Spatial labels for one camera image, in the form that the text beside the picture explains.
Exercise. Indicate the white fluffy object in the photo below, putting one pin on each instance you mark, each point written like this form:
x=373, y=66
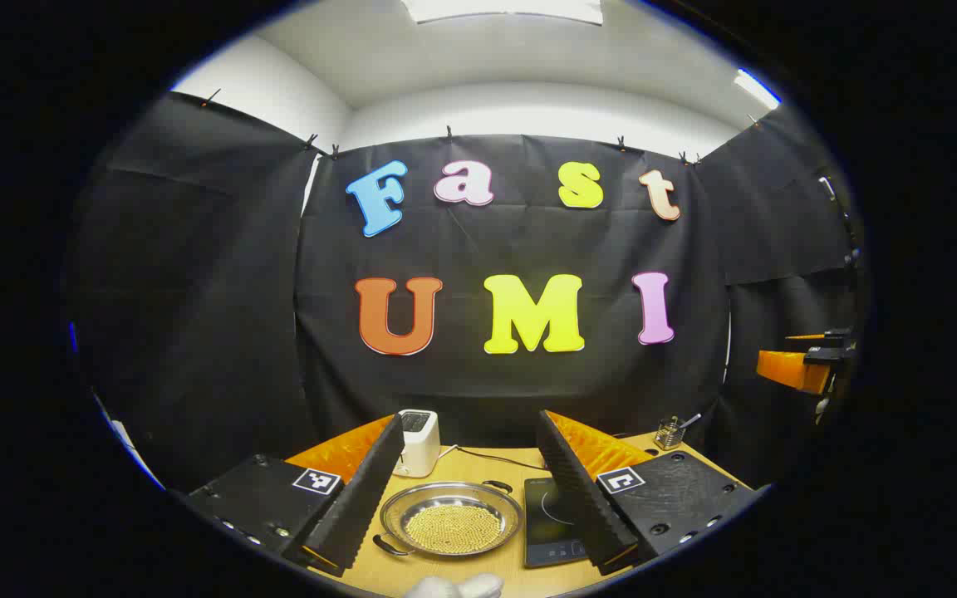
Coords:
x=453, y=588

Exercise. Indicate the rectangular ceiling light panel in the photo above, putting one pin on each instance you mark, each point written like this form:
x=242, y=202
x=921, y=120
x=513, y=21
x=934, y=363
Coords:
x=503, y=8

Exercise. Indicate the white toaster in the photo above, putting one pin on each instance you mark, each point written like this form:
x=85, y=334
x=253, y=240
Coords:
x=419, y=448

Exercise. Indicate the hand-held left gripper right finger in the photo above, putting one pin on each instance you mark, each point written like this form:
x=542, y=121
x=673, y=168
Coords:
x=578, y=498

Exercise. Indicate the pile of soybeans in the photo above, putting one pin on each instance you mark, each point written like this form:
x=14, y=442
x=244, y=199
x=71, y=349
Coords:
x=453, y=530

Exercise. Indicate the black induction cooktop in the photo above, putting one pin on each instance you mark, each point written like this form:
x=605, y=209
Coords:
x=547, y=531

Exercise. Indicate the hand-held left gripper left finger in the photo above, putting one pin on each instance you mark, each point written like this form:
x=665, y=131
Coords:
x=362, y=498

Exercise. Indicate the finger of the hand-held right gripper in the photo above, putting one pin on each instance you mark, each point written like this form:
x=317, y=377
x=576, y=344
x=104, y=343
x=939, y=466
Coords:
x=790, y=370
x=827, y=335

